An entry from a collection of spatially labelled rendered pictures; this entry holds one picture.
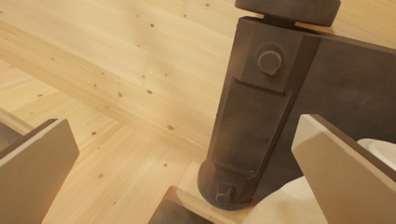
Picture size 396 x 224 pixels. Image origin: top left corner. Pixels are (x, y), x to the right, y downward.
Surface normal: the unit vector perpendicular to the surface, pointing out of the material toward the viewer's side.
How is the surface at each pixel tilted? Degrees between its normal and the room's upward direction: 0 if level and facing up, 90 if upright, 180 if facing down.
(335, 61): 0
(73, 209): 90
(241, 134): 0
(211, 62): 0
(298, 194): 90
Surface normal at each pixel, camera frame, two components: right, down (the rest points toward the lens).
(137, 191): 0.30, -0.79
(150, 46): -0.33, 0.44
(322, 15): 0.29, 0.55
